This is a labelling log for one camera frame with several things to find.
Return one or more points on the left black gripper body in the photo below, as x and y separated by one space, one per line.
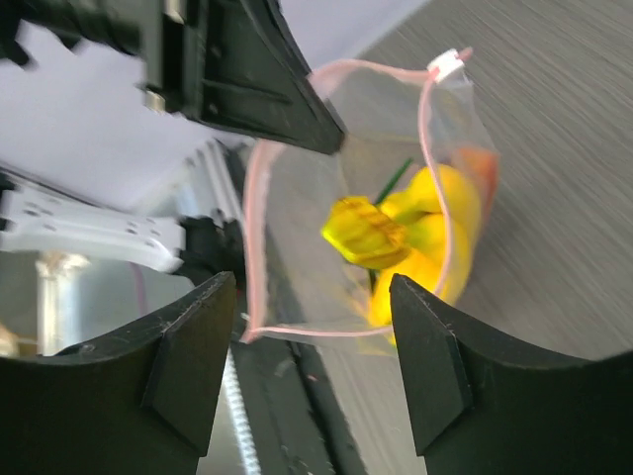
151 30

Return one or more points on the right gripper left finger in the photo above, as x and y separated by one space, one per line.
137 400

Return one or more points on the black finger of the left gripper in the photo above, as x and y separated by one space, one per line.
254 81

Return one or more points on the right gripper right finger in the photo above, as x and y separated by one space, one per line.
481 401

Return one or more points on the green spring onion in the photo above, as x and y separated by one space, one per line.
384 193

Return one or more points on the yellow banana bunch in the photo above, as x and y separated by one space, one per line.
407 234

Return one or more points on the clear polka dot zip bag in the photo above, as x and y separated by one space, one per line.
299 287

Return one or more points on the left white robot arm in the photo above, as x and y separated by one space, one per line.
195 248

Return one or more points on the white slotted cable duct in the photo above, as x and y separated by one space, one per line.
239 419

